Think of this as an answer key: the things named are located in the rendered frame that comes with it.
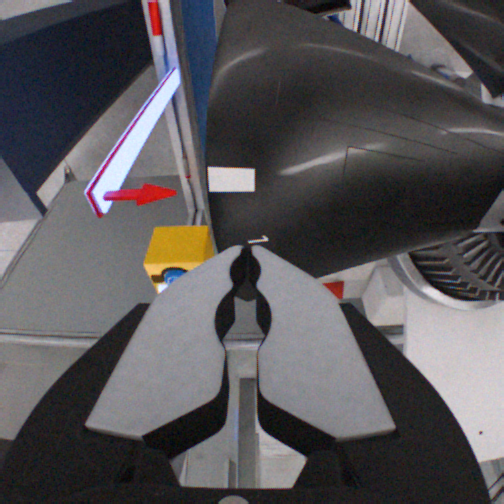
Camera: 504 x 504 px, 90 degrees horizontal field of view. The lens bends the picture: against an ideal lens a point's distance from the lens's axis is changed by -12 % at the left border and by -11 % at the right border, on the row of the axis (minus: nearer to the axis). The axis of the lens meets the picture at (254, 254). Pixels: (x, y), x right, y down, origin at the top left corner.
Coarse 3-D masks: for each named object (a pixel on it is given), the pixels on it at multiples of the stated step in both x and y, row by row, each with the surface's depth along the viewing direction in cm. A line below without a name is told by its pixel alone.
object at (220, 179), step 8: (208, 168) 19; (216, 168) 19; (224, 168) 19; (232, 168) 19; (216, 176) 20; (224, 176) 20; (232, 176) 20; (240, 176) 20; (248, 176) 20; (216, 184) 20; (224, 184) 20; (232, 184) 20; (240, 184) 20; (248, 184) 20
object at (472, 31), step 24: (408, 0) 26; (432, 0) 25; (456, 0) 23; (480, 0) 22; (432, 24) 26; (456, 24) 24; (480, 24) 23; (456, 48) 25; (480, 48) 24; (480, 72) 25
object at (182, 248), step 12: (156, 228) 50; (168, 228) 50; (180, 228) 50; (192, 228) 50; (204, 228) 50; (156, 240) 48; (168, 240) 48; (180, 240) 48; (192, 240) 48; (204, 240) 48; (156, 252) 46; (168, 252) 46; (180, 252) 46; (192, 252) 46; (204, 252) 46; (144, 264) 45; (156, 264) 45; (168, 264) 45; (180, 264) 45; (192, 264) 45; (156, 288) 50
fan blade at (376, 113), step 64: (256, 0) 15; (256, 64) 16; (320, 64) 16; (384, 64) 15; (256, 128) 18; (320, 128) 18; (384, 128) 17; (448, 128) 17; (256, 192) 20; (320, 192) 20; (384, 192) 20; (448, 192) 20; (320, 256) 24; (384, 256) 25
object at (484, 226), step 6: (498, 198) 21; (498, 204) 22; (492, 210) 22; (498, 210) 22; (486, 216) 23; (492, 216) 23; (498, 216) 23; (480, 222) 23; (486, 222) 23; (492, 222) 23; (498, 222) 23; (480, 228) 24; (486, 228) 24; (492, 228) 24; (498, 228) 24
